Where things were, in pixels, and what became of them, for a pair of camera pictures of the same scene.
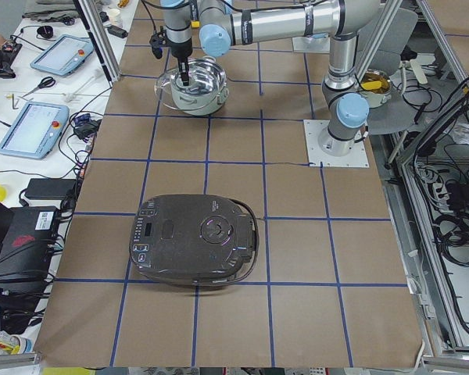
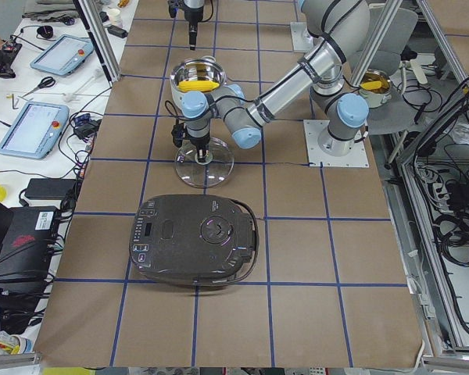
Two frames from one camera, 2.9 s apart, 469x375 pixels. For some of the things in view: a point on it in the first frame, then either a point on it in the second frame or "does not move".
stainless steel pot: [206, 91] does not move
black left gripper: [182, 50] → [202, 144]
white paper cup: [113, 13] does not move
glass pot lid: [170, 90] → [215, 171]
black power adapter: [49, 188] does not move
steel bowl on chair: [376, 86] does not move
